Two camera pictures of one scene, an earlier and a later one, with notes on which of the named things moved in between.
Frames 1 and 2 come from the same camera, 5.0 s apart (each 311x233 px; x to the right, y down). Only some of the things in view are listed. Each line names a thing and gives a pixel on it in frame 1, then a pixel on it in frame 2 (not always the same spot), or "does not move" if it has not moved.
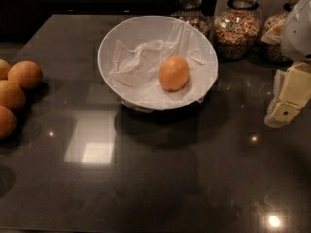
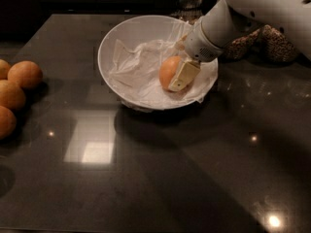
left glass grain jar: (190, 1) does not move
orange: (174, 73) does not move
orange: (25, 74) does not move
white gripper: (297, 33) → (198, 47)
